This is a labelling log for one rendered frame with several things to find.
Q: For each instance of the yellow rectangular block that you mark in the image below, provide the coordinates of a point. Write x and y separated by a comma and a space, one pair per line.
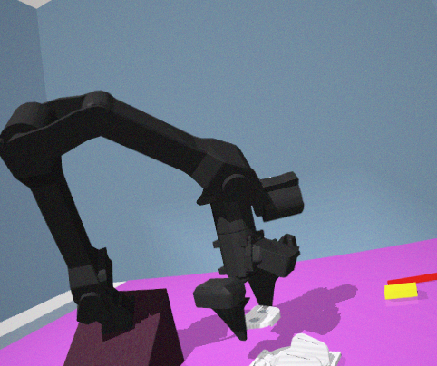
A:
396, 291

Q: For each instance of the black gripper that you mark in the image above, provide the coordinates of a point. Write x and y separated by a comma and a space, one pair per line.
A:
226, 296

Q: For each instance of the red flat bar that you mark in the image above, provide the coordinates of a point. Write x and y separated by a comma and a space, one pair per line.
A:
414, 279

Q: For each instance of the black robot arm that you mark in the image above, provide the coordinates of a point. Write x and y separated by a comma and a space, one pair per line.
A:
37, 135

